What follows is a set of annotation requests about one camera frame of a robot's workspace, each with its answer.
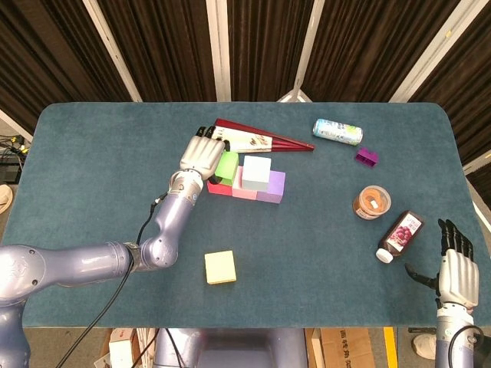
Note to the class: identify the white cardboard box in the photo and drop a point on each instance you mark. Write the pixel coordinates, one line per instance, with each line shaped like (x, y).
(120, 350)

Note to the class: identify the pink cube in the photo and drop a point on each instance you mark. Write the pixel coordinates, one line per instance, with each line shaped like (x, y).
(243, 193)

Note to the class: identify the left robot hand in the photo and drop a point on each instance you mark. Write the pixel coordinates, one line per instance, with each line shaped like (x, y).
(201, 155)

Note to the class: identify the dark brown curtain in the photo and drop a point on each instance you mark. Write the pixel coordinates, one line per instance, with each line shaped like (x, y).
(172, 46)

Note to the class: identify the red folding paper fan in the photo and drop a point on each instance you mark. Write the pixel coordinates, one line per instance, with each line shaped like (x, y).
(261, 140)

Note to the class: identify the clear tub of rubber bands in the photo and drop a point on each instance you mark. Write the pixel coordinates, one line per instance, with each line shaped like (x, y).
(372, 201)

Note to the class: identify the red cube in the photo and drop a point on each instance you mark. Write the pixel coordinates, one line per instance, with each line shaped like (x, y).
(218, 189)

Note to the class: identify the wooden plank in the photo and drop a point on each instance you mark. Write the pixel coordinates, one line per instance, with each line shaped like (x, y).
(316, 352)

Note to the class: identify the small purple plastic brick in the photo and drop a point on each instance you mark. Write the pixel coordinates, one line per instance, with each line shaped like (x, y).
(366, 157)

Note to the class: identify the printed drink can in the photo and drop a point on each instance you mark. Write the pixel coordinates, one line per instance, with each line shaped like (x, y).
(337, 131)

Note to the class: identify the grey robot torso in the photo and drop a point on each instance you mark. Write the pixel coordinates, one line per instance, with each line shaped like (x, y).
(238, 349)

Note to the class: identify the brown cardboard box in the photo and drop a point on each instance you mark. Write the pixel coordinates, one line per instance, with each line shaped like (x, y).
(345, 349)

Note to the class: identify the yellow cube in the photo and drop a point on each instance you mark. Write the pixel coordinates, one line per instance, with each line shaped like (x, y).
(219, 266)

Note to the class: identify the white sneaker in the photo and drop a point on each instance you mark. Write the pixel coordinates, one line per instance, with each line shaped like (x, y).
(424, 345)

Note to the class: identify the green cube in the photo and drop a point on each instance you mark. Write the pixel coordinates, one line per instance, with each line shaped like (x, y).
(227, 166)

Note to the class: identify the purple cube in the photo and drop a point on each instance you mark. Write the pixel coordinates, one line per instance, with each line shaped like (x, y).
(274, 186)

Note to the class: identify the beige shoe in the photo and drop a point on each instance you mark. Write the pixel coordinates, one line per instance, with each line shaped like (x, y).
(4, 195)

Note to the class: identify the brown bottle with grape label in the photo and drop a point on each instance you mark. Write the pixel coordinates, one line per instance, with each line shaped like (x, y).
(401, 234)

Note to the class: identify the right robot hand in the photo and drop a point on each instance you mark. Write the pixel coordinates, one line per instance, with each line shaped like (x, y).
(458, 278)

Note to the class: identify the light blue cube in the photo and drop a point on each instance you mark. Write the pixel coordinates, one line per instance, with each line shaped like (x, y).
(256, 170)

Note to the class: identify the teal felt table cover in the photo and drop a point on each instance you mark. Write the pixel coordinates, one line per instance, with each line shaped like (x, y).
(115, 153)

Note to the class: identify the white partition frame post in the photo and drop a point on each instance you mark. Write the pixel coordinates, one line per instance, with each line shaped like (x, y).
(15, 128)
(111, 46)
(433, 50)
(477, 165)
(218, 50)
(307, 50)

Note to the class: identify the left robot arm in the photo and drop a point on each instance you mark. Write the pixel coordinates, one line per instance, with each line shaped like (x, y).
(76, 264)

